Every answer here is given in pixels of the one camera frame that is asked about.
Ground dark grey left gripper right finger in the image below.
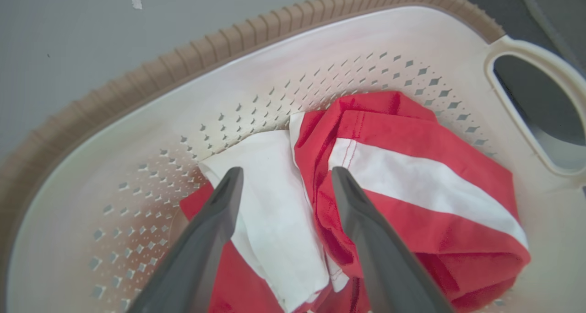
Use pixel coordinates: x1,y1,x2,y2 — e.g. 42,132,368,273
331,167,455,313

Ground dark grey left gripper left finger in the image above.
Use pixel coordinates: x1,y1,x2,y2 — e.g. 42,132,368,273
127,167,244,313

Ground red white garment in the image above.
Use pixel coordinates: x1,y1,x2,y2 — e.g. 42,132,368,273
179,130,337,313

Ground red white jersey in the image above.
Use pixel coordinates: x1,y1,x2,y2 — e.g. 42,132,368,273
289,91,532,313

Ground cream laundry basket brown rim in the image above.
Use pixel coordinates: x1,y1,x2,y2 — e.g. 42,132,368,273
0,0,586,313

